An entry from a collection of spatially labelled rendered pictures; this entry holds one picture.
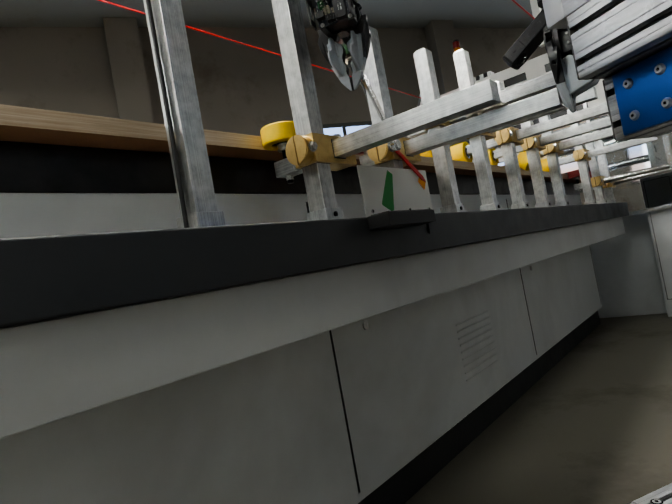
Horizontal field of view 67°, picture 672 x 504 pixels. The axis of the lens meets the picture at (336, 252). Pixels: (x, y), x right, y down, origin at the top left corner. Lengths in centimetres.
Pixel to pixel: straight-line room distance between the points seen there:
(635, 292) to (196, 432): 312
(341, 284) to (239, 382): 26
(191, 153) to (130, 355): 26
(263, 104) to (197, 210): 509
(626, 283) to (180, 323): 325
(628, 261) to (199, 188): 321
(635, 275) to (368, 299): 285
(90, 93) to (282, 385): 481
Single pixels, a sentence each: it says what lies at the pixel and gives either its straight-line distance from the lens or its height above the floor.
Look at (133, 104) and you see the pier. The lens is 538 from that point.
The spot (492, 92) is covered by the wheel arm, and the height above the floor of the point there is 82.
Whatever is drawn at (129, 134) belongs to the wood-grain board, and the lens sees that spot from 86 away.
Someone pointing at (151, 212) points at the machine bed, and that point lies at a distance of 91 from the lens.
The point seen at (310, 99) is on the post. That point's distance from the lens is 91.
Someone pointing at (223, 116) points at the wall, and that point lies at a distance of 561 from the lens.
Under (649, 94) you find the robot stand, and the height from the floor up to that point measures 77.
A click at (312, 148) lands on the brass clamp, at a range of 86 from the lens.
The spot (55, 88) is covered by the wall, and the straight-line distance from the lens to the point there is 566.
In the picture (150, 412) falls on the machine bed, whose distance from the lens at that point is 88.
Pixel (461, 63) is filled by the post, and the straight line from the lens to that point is 160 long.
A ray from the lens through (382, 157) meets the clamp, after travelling 106.
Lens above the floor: 62
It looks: 2 degrees up
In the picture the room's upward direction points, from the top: 10 degrees counter-clockwise
